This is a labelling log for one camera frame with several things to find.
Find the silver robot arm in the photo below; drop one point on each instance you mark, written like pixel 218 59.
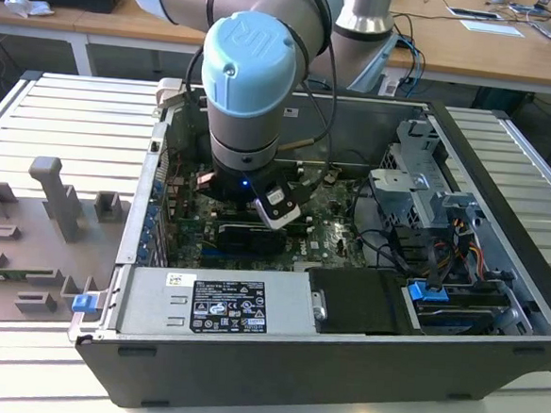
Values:
pixel 243 133

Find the blue expansion slot clip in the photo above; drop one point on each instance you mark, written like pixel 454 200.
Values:
pixel 147 229
pixel 150 216
pixel 156 189
pixel 145 242
pixel 143 254

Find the black graphics card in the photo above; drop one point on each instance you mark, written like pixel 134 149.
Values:
pixel 249 240

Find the green motherboard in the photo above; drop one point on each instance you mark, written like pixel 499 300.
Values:
pixel 334 239

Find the silver power supply unit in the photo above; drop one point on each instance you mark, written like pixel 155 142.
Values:
pixel 155 302

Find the silver metal drive cage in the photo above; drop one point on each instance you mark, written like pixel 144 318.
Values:
pixel 399 196

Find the black plastic shroud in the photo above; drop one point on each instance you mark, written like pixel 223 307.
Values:
pixel 358 302

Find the small white tag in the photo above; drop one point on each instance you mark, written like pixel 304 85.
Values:
pixel 390 87

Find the blue case latch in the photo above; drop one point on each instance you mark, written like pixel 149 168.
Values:
pixel 83 303

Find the black open PC case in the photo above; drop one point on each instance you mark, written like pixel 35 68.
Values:
pixel 292 378

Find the wooden desk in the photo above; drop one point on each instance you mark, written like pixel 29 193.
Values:
pixel 104 24

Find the grey parts rack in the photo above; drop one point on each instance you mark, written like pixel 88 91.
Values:
pixel 26 255

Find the blue disk carrier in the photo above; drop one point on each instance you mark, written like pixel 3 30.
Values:
pixel 428 293

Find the black hard disk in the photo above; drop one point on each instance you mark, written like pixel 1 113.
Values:
pixel 457 314

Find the crumpled white paper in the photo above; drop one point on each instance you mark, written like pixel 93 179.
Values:
pixel 27 6

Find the flat tablet device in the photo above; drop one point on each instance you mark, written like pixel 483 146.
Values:
pixel 473 13

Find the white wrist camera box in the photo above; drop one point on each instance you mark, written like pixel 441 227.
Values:
pixel 277 210

